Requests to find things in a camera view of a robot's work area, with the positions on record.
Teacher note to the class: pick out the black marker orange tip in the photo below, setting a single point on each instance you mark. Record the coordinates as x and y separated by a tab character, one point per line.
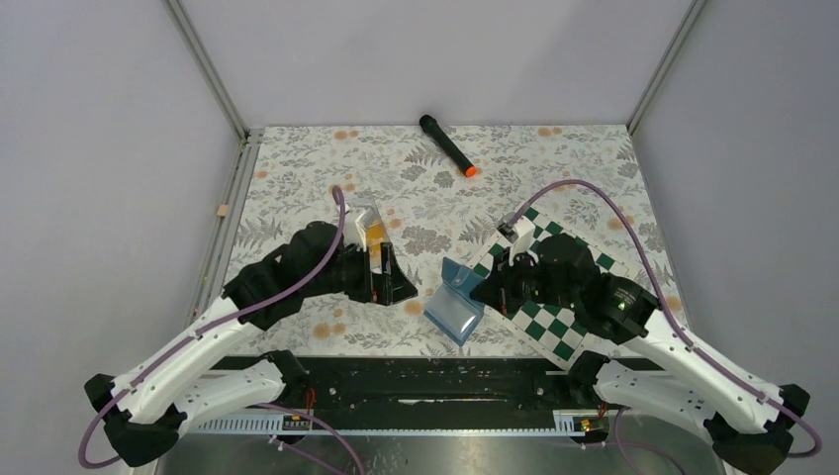
430	126

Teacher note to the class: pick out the clear box with orange cards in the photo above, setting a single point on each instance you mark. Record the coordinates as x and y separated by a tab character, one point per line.
365	229

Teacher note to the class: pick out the floral tablecloth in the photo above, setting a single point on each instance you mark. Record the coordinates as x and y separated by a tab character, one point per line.
586	176

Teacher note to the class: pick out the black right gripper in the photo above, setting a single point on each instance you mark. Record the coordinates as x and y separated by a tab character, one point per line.
497	290

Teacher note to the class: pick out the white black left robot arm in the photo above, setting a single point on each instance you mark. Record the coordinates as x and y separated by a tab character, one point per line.
147	410

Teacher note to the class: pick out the blue card holder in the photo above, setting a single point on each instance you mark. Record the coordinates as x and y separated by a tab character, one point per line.
450	308

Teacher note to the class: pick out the green white checkered board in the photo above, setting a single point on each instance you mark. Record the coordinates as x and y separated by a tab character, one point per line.
549	330

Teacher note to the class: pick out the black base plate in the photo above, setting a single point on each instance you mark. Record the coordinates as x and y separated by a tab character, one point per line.
402	392

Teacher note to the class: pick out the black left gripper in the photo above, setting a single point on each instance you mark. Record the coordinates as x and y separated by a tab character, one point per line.
386	288

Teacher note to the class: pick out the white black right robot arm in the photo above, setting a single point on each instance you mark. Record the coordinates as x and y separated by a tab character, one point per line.
747	421

